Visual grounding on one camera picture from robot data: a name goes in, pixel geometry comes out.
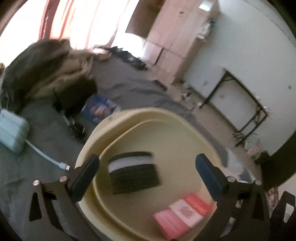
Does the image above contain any light blue power adapter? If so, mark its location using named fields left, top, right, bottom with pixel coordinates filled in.
left=1, top=108, right=30, bottom=154

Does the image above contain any black bag on floor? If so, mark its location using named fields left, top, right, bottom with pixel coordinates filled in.
left=103, top=46, right=148, bottom=71

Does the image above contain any blue printed package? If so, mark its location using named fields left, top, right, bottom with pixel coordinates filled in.
left=81, top=94, right=121, bottom=123

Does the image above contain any light wooden wardrobe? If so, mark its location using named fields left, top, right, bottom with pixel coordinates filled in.
left=126, top=1, right=220, bottom=85

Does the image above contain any cream plastic basin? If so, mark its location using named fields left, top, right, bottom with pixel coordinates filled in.
left=75, top=108, right=221, bottom=240

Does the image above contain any black and white box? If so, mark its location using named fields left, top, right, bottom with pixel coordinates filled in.
left=107, top=152, right=161, bottom=195

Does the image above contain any black folding table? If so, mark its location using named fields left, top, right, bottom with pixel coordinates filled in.
left=199, top=67, right=269, bottom=147

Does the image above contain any red and white cigarette pack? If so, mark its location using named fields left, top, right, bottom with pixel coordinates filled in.
left=153, top=193, right=212, bottom=240

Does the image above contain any brown crumpled blanket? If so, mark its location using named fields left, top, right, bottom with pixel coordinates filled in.
left=1, top=39, right=98, bottom=117

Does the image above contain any red striped curtain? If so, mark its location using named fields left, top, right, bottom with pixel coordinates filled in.
left=39, top=1, right=75, bottom=40

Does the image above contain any white charging cable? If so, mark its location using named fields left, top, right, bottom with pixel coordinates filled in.
left=24, top=139, right=71, bottom=171

